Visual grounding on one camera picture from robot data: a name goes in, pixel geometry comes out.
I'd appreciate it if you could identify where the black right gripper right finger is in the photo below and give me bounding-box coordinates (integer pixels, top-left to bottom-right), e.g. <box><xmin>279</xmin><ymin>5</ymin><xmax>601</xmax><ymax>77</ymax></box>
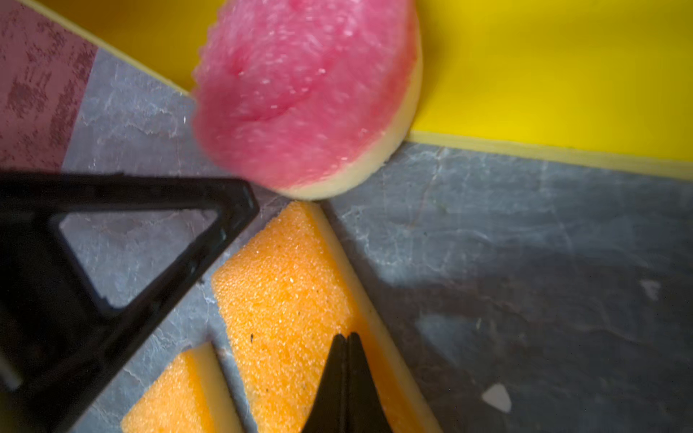
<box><xmin>302</xmin><ymin>333</ymin><xmax>393</xmax><ymax>433</ymax></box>

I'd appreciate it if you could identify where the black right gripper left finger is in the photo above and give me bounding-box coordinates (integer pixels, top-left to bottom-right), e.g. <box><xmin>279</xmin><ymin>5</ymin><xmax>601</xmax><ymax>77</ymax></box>
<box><xmin>1</xmin><ymin>171</ymin><xmax>259</xmax><ymax>432</ymax></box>

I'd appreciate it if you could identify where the round pink smiley sponge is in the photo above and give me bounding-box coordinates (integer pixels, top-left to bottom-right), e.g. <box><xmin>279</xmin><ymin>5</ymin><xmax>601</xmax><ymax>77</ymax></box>
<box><xmin>193</xmin><ymin>1</ymin><xmax>423</xmax><ymax>200</ymax></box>

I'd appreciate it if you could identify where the yellow shelf with coloured boards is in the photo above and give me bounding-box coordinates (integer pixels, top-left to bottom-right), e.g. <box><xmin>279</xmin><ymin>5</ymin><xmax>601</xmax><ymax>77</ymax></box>
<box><xmin>19</xmin><ymin>1</ymin><xmax>692</xmax><ymax>180</ymax></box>

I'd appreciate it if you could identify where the orange sponge upper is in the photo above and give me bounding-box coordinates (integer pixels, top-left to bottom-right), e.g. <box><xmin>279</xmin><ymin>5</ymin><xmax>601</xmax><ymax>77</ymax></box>
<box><xmin>212</xmin><ymin>201</ymin><xmax>440</xmax><ymax>432</ymax></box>

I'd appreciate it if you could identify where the orange sponge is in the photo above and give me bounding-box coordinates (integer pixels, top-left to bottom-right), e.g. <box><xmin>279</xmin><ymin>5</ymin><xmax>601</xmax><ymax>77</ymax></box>
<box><xmin>212</xmin><ymin>201</ymin><xmax>440</xmax><ymax>432</ymax></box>
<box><xmin>121</xmin><ymin>342</ymin><xmax>244</xmax><ymax>432</ymax></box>

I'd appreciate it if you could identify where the orange sponge lower left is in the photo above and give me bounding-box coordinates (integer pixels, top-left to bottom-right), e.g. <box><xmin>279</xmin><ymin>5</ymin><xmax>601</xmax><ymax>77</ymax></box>
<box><xmin>121</xmin><ymin>342</ymin><xmax>244</xmax><ymax>432</ymax></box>

